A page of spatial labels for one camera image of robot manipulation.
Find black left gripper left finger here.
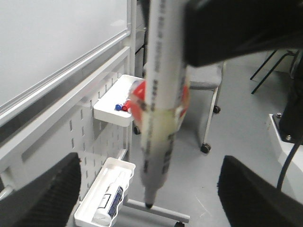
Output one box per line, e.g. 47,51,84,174
0,152,81,227

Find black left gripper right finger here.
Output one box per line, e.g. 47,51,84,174
218,156,303,227

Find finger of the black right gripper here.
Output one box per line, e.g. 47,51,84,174
184,0,303,67

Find white whiteboard marker black tip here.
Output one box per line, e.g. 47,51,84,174
141,0,187,209

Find whiteboard cleaner spray bottle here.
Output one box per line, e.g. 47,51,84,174
92,171,125,226

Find large white whiteboard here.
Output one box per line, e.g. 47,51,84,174
0,0,131,124

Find grey chair on casters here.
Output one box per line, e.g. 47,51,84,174
134,60,227,154

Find white lower accessory tray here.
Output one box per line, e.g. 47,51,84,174
74,157,136,227

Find white slotted pegboard panel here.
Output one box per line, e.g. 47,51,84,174
1,72,128,201

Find black metal chair legs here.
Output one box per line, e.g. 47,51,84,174
250,50,299,95

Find white upper marker tray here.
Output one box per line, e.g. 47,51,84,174
93,74,143,127

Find blue capped marker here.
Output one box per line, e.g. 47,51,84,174
115,104,123,111

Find black camera cable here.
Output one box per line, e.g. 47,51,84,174
276,139,303,190

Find white whiteboard stand frame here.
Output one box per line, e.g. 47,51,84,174
0,0,189,227

